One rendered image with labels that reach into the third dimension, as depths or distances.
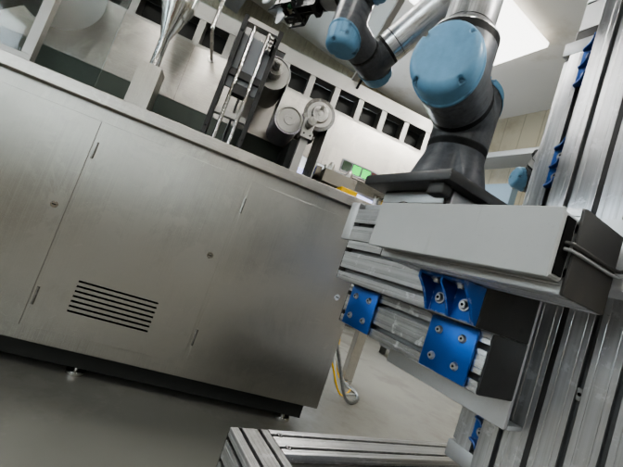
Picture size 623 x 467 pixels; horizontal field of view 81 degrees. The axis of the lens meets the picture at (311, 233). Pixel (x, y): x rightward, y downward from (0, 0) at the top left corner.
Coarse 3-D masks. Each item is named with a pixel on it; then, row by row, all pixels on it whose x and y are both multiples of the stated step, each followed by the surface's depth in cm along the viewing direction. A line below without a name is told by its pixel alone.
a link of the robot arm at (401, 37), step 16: (432, 0) 80; (448, 0) 80; (416, 16) 82; (432, 16) 81; (384, 32) 85; (400, 32) 83; (416, 32) 83; (384, 48) 85; (400, 48) 85; (352, 64) 86; (368, 64) 85; (384, 64) 86; (368, 80) 90; (384, 80) 90
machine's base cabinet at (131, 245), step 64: (0, 128) 108; (64, 128) 112; (128, 128) 118; (0, 192) 108; (64, 192) 113; (128, 192) 118; (192, 192) 123; (256, 192) 129; (0, 256) 108; (64, 256) 113; (128, 256) 118; (192, 256) 123; (256, 256) 129; (320, 256) 136; (0, 320) 109; (64, 320) 113; (128, 320) 118; (192, 320) 123; (256, 320) 129; (320, 320) 136; (192, 384) 128; (256, 384) 130; (320, 384) 137
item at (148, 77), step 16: (176, 0) 150; (176, 16) 152; (192, 16) 158; (160, 32) 153; (176, 32) 156; (160, 48) 153; (144, 64) 149; (144, 80) 149; (160, 80) 154; (128, 96) 147; (144, 96) 149
